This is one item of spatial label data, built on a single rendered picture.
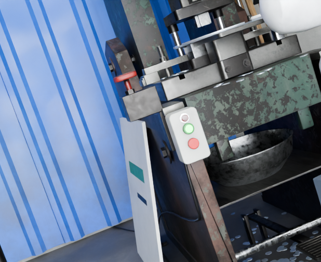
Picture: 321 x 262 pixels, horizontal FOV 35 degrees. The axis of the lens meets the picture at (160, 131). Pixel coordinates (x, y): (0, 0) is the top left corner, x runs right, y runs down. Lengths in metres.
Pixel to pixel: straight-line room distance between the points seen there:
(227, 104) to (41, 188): 1.53
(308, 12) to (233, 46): 0.62
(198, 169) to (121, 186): 1.45
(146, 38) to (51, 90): 1.02
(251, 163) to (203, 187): 0.25
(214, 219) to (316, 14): 0.68
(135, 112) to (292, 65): 0.48
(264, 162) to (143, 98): 0.45
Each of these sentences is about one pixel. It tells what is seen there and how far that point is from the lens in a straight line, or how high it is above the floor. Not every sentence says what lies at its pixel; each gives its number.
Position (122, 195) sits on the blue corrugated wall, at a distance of 2.79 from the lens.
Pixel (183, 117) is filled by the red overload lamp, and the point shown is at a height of 0.61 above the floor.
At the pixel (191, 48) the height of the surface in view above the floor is 0.77.
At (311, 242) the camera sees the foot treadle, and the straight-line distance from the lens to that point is 1.49.
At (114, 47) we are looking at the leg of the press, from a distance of 1.92.
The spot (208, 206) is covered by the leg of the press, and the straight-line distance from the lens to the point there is 1.39.
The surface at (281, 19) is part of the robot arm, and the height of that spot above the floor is 0.76.
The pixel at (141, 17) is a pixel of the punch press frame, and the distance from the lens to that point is 1.82.
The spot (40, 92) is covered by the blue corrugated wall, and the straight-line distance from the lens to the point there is 2.72.
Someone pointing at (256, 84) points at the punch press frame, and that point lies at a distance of 1.47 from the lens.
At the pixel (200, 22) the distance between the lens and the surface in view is 1.66.
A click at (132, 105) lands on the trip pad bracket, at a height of 0.67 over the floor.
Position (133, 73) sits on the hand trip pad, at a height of 0.75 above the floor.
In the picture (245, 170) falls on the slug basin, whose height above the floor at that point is 0.37.
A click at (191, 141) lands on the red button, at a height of 0.55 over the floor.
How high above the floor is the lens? 0.76
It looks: 7 degrees down
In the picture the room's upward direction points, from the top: 19 degrees counter-clockwise
